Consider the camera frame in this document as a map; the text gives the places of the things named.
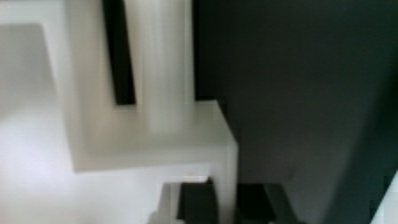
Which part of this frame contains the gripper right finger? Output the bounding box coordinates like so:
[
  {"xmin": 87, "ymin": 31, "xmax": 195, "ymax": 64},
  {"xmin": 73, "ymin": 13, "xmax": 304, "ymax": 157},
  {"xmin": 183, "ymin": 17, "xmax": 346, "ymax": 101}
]
[{"xmin": 234, "ymin": 183, "xmax": 304, "ymax": 224}]

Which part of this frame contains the white U-shaped fence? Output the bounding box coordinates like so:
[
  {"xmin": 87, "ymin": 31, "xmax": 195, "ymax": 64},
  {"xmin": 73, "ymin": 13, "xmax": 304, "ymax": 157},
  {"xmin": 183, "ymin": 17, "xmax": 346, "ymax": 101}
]
[{"xmin": 369, "ymin": 172, "xmax": 398, "ymax": 224}]

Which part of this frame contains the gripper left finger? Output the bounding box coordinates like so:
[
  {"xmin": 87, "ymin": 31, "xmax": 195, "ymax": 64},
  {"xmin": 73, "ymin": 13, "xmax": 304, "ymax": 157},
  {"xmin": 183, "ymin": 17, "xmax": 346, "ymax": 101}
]
[{"xmin": 154, "ymin": 179, "xmax": 218, "ymax": 224}]

